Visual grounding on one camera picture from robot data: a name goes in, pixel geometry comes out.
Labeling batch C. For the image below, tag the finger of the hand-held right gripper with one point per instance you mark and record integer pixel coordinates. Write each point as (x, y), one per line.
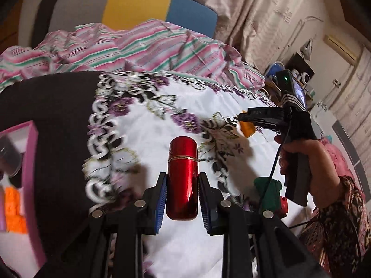
(260, 113)
(268, 126)

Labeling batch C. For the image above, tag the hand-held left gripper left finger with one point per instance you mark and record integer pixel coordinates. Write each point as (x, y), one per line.
(158, 205)

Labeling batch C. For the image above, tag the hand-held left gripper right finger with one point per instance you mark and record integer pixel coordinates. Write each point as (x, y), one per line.
(206, 205)

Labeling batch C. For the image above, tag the orange cylinder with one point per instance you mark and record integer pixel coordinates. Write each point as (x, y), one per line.
(248, 129)

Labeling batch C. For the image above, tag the red metallic cylinder case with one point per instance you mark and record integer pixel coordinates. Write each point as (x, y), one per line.
(183, 179)

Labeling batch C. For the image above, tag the pink storage box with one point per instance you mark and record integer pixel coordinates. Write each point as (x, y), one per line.
(27, 179)

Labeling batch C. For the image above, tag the person's right forearm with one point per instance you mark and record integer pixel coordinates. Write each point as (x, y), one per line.
(339, 228)

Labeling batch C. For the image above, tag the person's right hand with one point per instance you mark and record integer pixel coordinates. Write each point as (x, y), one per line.
(317, 165)

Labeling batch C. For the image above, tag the blue round container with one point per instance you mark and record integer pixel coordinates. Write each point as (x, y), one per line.
(274, 69)

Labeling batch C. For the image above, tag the pink clothing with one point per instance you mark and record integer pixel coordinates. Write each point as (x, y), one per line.
(337, 155)

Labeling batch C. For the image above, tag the cluttered dark shelf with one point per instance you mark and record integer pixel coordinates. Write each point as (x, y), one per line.
(301, 66)

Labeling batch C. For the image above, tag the dark green toy block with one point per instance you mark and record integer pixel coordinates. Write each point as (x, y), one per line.
(268, 191)

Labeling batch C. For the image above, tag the red toy block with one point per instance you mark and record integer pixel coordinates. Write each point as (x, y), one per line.
(283, 204)

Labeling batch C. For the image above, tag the white floral embroidered cloth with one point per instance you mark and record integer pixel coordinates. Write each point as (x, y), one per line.
(162, 127)

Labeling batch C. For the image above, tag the white air conditioner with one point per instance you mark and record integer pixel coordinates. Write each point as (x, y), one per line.
(339, 46)

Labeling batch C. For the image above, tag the beige curtain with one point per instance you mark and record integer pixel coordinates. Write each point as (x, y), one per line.
(255, 8)

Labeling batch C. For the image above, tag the black cloth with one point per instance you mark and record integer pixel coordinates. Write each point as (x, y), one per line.
(52, 127)

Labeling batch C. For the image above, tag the pink striped blanket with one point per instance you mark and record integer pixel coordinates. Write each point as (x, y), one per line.
(130, 46)

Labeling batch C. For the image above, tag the grey yellow blue pillow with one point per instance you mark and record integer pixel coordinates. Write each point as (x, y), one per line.
(136, 8)

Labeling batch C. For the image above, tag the orange wooden wardrobe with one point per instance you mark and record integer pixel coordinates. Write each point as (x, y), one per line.
(8, 29)

